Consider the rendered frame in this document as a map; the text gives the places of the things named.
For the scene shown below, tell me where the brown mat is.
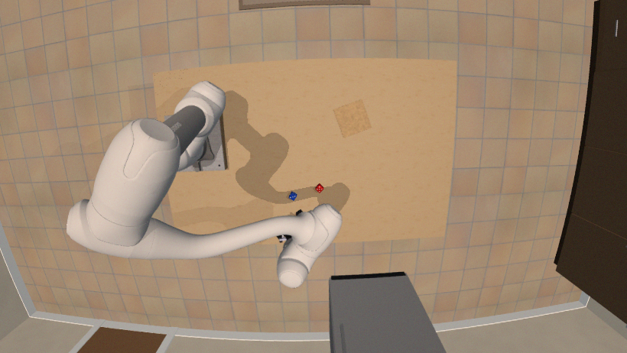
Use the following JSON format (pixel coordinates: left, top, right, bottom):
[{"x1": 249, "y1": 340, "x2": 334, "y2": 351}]
[{"x1": 334, "y1": 99, "x2": 372, "y2": 138}]

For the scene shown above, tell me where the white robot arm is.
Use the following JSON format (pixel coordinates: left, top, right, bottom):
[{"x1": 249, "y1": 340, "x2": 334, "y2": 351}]
[{"x1": 67, "y1": 81, "x2": 343, "y2": 288}]

